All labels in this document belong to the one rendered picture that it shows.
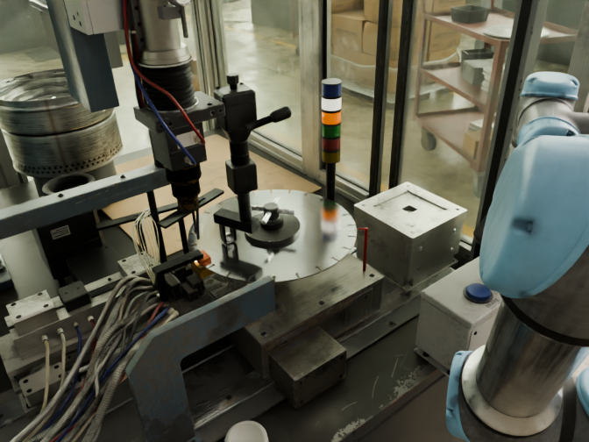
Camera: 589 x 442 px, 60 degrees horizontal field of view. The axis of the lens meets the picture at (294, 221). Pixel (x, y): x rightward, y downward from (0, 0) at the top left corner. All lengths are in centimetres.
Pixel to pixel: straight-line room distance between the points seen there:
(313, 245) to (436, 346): 29
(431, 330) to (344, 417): 22
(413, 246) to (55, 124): 92
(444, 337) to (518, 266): 62
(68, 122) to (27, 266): 37
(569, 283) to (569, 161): 8
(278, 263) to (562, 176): 64
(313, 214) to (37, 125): 75
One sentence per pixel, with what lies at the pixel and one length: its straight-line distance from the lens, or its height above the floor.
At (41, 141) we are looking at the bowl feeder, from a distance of 146.
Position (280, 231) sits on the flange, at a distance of 98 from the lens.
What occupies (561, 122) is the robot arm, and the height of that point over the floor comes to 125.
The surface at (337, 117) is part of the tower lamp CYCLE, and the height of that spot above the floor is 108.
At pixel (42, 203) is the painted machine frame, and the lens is 103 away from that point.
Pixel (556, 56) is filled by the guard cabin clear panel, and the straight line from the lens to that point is 106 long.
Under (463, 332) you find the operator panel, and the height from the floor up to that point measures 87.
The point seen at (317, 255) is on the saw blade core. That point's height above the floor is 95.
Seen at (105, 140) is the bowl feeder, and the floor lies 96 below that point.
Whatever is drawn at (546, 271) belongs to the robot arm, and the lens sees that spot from 36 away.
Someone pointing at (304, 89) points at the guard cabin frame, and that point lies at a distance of 155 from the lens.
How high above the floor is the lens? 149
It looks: 32 degrees down
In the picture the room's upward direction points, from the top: 2 degrees counter-clockwise
